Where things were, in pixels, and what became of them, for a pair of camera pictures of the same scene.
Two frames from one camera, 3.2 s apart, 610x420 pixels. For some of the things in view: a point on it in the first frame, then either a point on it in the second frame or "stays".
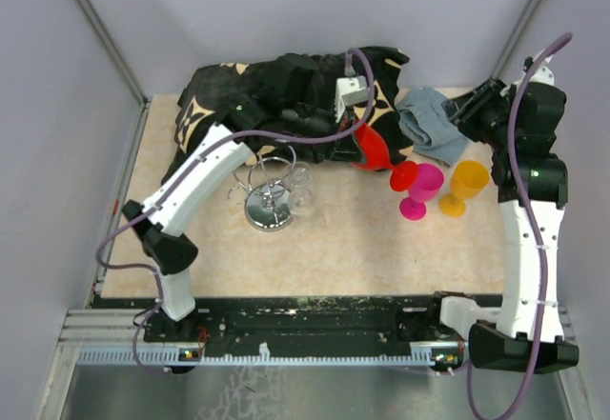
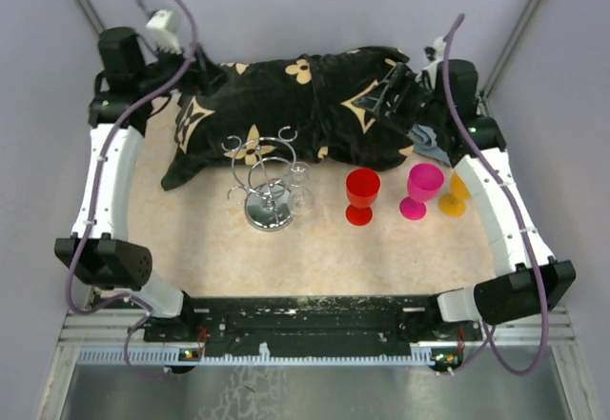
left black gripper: [338, 149] to [202, 74]
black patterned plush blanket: [302, 106] stays
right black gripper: [491, 90] to [400, 82]
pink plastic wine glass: [429, 182] stays
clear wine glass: [297, 181] stays
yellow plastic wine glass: [468, 179] stays
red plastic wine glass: [374, 155] to [361, 186]
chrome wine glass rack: [268, 200] stays
